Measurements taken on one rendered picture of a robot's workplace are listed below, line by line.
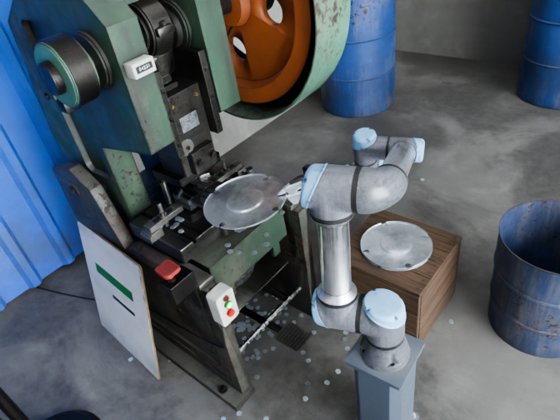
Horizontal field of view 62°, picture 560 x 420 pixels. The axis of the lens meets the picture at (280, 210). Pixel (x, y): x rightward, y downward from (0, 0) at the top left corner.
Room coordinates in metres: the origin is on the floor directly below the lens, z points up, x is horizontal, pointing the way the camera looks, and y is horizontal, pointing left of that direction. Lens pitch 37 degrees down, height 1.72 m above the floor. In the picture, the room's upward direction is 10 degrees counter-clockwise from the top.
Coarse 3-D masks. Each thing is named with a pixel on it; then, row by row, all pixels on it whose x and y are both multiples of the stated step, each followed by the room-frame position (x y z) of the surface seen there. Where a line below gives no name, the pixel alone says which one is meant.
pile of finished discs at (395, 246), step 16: (384, 224) 1.56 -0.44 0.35; (400, 224) 1.53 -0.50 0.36; (368, 240) 1.47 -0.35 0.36; (384, 240) 1.44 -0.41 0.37; (400, 240) 1.43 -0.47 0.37; (416, 240) 1.42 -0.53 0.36; (368, 256) 1.37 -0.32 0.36; (384, 256) 1.36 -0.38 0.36; (400, 256) 1.34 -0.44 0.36; (416, 256) 1.33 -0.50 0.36
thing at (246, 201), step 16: (240, 176) 1.44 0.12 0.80; (256, 176) 1.43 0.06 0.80; (272, 176) 1.40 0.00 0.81; (224, 192) 1.37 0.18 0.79; (240, 192) 1.34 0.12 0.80; (256, 192) 1.32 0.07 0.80; (272, 192) 1.31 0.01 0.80; (208, 208) 1.30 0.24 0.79; (224, 208) 1.28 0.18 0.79; (240, 208) 1.25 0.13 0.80; (256, 208) 1.24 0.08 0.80; (240, 224) 1.18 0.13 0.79; (256, 224) 1.16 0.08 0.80
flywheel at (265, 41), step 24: (240, 0) 1.65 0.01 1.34; (264, 0) 1.64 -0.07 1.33; (288, 0) 1.54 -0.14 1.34; (240, 24) 1.69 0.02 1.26; (264, 24) 1.63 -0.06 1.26; (288, 24) 1.55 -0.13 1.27; (312, 24) 1.45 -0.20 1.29; (264, 48) 1.64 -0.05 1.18; (288, 48) 1.56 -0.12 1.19; (312, 48) 1.47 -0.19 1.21; (240, 72) 1.75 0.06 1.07; (264, 72) 1.66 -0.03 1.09; (288, 72) 1.53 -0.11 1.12; (240, 96) 1.71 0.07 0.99; (264, 96) 1.62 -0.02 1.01
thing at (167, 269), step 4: (168, 260) 1.11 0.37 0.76; (160, 264) 1.09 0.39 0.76; (164, 264) 1.09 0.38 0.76; (168, 264) 1.09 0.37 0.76; (172, 264) 1.08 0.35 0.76; (176, 264) 1.08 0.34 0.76; (156, 268) 1.08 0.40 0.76; (160, 268) 1.08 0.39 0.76; (164, 268) 1.07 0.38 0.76; (168, 268) 1.07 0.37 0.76; (172, 268) 1.07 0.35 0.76; (176, 268) 1.06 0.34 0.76; (180, 268) 1.07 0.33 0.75; (156, 272) 1.07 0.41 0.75; (160, 272) 1.06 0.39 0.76; (164, 272) 1.05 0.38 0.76; (168, 272) 1.05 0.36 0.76; (172, 272) 1.05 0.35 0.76; (176, 272) 1.05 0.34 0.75; (160, 276) 1.05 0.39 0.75; (164, 276) 1.04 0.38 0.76; (168, 276) 1.04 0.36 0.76; (172, 276) 1.04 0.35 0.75
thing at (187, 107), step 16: (176, 80) 1.47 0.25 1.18; (176, 96) 1.39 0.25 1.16; (192, 96) 1.44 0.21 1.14; (176, 112) 1.38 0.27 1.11; (192, 112) 1.42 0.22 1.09; (192, 128) 1.41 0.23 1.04; (208, 128) 1.46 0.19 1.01; (192, 144) 1.39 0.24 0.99; (208, 144) 1.41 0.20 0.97; (176, 160) 1.38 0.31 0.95; (192, 160) 1.36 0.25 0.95; (208, 160) 1.40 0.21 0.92
